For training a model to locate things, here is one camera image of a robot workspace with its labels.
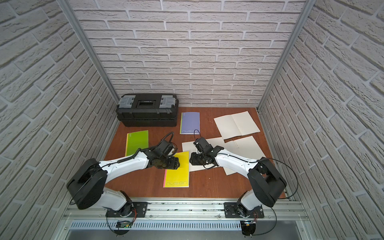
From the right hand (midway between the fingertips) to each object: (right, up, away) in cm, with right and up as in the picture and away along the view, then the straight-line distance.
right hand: (193, 160), depth 85 cm
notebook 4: (-8, -9, -3) cm, 12 cm away
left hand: (-9, -2, 0) cm, 10 cm away
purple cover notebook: (-3, +22, +23) cm, 32 cm away
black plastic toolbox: (-27, +31, +10) cm, 42 cm away
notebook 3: (-41, +9, +17) cm, 46 cm away
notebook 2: (+35, +6, +13) cm, 38 cm away
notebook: (+32, +20, +24) cm, 45 cm away
